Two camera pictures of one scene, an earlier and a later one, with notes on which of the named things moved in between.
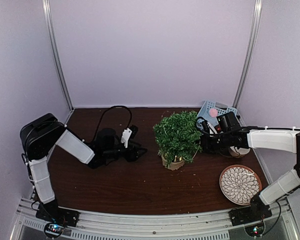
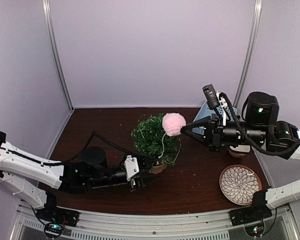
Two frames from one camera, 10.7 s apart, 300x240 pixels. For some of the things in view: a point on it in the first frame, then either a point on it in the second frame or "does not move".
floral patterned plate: [239, 184] does not move
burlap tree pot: [172, 161] → [158, 169]
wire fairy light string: [196, 151] → [163, 144]
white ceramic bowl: [238, 153] does not move
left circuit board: [54, 230] does not move
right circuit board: [255, 230] does not move
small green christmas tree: [178, 134] → [151, 141]
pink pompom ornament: [213, 112] → [173, 123]
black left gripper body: [112, 154] → [135, 184]
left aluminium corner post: [49, 18] does not move
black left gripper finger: [136, 153] → [149, 177]
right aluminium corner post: [256, 27] does not move
